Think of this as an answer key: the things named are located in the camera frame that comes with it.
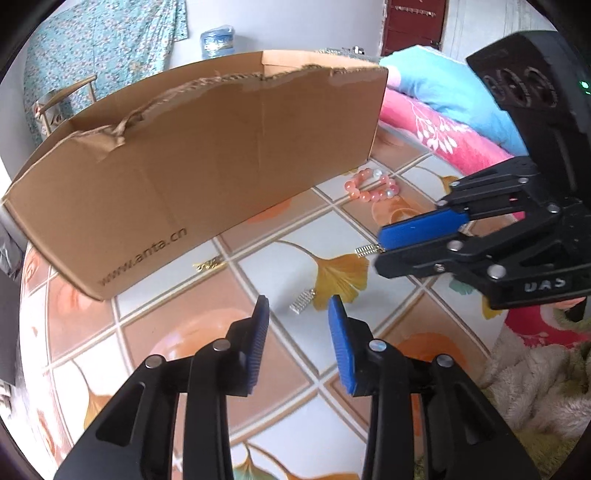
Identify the dark grey cabinet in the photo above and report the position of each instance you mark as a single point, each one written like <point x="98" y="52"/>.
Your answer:
<point x="9" y="323"/>

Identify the leaf patterned tablecloth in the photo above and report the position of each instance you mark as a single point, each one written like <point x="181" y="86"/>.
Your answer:
<point x="286" y="415"/>

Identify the dark red door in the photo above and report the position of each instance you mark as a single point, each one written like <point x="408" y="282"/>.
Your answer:
<point x="413" y="25"/>

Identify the blue pillow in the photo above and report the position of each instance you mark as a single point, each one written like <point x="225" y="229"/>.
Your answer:
<point x="438" y="87"/>

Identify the silver rhinestone earring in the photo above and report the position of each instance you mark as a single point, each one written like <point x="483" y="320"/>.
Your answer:
<point x="302" y="302"/>
<point x="367" y="250"/>

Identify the white fluffy blanket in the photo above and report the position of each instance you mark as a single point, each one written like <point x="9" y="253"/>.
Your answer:
<point x="535" y="383"/>

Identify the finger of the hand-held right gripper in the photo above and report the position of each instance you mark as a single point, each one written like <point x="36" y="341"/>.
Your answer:
<point x="415" y="263"/>
<point x="415" y="228"/>

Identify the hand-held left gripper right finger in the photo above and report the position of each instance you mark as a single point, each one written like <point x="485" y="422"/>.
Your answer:
<point x="341" y="346"/>

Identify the pink floral blanket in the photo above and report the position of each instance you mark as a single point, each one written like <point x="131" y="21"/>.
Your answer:
<point x="461" y="143"/>

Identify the teal floral hanging cloth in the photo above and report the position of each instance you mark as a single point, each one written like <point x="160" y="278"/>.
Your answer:
<point x="106" y="41"/>

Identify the brown cardboard box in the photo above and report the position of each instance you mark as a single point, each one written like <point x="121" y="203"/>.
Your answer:
<point x="184" y="175"/>

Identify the blue water bottle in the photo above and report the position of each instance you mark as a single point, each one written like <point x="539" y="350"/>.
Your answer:
<point x="219" y="41"/>

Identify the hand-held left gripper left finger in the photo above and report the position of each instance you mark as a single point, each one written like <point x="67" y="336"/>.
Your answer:
<point x="258" y="344"/>

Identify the wooden chair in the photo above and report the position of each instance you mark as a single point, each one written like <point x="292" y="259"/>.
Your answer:
<point x="69" y="92"/>

